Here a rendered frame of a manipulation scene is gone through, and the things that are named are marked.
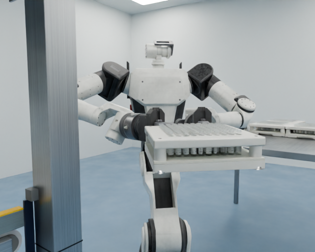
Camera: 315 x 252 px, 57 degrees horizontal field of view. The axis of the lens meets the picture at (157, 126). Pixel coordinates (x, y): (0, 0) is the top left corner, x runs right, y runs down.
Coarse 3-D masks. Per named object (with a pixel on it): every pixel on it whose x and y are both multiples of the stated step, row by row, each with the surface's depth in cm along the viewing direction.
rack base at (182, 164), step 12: (144, 144) 84; (192, 156) 65; (204, 156) 65; (216, 156) 65; (228, 156) 65; (240, 156) 65; (156, 168) 61; (168, 168) 61; (180, 168) 61; (192, 168) 62; (204, 168) 62; (216, 168) 62; (228, 168) 63; (240, 168) 63; (252, 168) 63
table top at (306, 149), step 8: (248, 128) 238; (264, 136) 192; (272, 136) 192; (280, 136) 192; (272, 144) 162; (280, 144) 162; (288, 144) 162; (296, 144) 162; (304, 144) 162; (312, 144) 162; (264, 152) 149; (272, 152) 146; (280, 152) 144; (288, 152) 142; (296, 152) 140; (304, 152) 139; (312, 152) 139; (304, 160) 138; (312, 160) 135
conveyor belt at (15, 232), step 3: (9, 231) 51; (12, 231) 52; (15, 231) 52; (18, 231) 52; (3, 234) 50; (6, 234) 51; (15, 234) 52; (18, 234) 52; (18, 237) 52; (21, 237) 53; (18, 240) 52; (21, 240) 53; (18, 243) 53; (18, 246) 53; (15, 249) 52
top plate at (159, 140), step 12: (156, 132) 70; (156, 144) 60; (168, 144) 60; (180, 144) 61; (192, 144) 61; (204, 144) 61; (216, 144) 62; (228, 144) 62; (240, 144) 62; (252, 144) 63; (264, 144) 63
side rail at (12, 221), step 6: (0, 216) 48; (6, 216) 49; (12, 216) 50; (18, 216) 50; (0, 222) 48; (6, 222) 49; (12, 222) 50; (18, 222) 51; (0, 228) 48; (6, 228) 49; (12, 228) 50; (0, 234) 48
